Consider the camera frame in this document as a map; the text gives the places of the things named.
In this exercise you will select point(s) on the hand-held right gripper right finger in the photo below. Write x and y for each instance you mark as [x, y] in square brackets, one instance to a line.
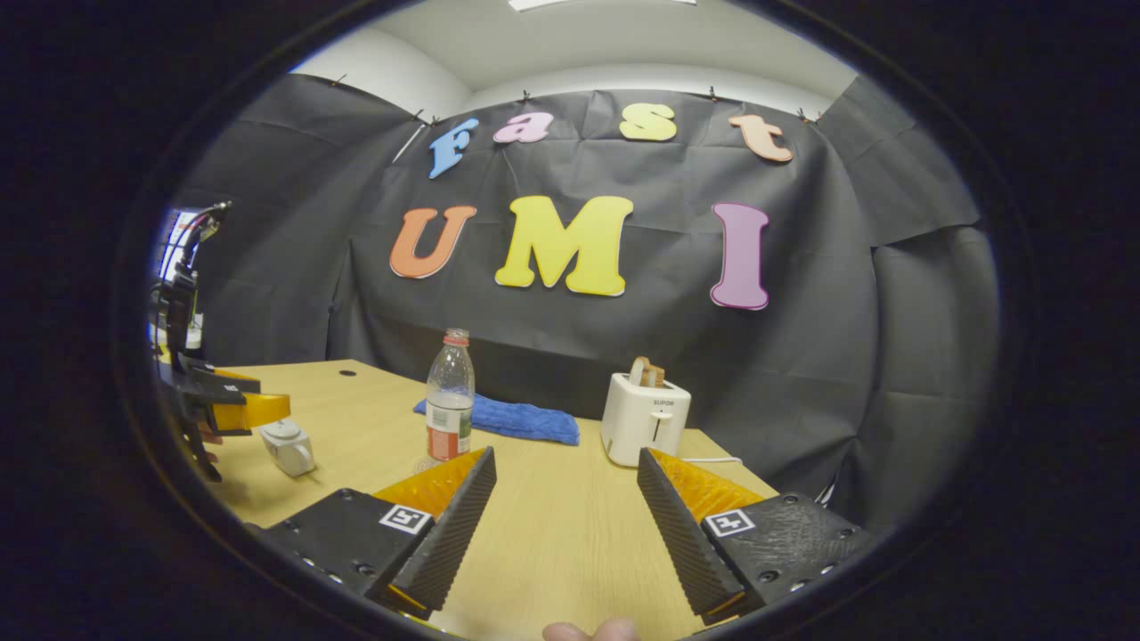
[677, 534]

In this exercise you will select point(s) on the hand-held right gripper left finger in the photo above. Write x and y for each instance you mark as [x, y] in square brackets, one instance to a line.
[454, 534]

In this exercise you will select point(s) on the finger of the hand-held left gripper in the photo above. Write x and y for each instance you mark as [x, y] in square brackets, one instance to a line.
[223, 385]
[254, 411]

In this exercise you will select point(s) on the white teacup lid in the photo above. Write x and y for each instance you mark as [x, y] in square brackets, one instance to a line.
[280, 430]

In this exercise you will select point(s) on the white teacup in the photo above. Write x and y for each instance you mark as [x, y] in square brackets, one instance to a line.
[294, 458]

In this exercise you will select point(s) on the clear plastic water bottle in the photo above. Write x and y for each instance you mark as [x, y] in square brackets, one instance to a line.
[450, 401]

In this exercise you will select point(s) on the computer monitor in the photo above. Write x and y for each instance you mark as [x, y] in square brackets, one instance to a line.
[174, 245]

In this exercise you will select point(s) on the white toaster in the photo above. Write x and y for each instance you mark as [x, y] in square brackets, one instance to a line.
[641, 423]

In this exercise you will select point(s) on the blue towel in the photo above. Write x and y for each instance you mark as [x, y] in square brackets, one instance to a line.
[525, 418]

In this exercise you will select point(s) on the black and white checkered board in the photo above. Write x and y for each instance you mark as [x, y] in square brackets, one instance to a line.
[826, 491]

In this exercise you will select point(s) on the bread slice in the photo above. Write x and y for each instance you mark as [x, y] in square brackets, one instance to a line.
[646, 372]

